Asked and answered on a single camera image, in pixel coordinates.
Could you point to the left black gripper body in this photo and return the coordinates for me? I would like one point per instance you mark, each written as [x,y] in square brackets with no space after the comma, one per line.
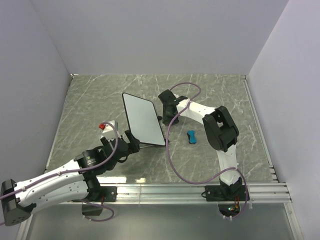
[111,165]

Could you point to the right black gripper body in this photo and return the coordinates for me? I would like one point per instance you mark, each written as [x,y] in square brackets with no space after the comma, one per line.
[167,118]

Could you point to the black-framed small whiteboard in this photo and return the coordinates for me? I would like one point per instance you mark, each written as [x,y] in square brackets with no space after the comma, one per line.
[136,108]

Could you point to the blue whiteboard eraser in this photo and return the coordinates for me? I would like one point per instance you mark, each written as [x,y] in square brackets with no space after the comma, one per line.
[191,137]

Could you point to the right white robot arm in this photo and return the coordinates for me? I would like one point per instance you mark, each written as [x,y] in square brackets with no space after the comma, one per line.
[221,133]

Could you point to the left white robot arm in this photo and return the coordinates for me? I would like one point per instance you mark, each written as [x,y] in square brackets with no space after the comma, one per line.
[74,181]

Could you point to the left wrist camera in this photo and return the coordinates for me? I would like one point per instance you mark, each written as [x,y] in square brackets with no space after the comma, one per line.
[109,131]

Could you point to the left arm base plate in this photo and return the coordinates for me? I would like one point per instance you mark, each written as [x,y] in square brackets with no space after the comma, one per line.
[107,193]

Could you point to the aluminium right side rail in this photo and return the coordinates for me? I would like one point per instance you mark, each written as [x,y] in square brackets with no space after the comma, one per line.
[261,135]

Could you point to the aluminium rail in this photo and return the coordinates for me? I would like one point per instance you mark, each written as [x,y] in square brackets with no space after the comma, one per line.
[261,135]
[187,194]

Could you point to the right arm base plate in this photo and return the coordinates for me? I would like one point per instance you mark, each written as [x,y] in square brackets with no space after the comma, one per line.
[225,193]

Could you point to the aluminium front rail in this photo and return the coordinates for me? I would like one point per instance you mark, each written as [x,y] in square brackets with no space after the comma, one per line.
[187,194]

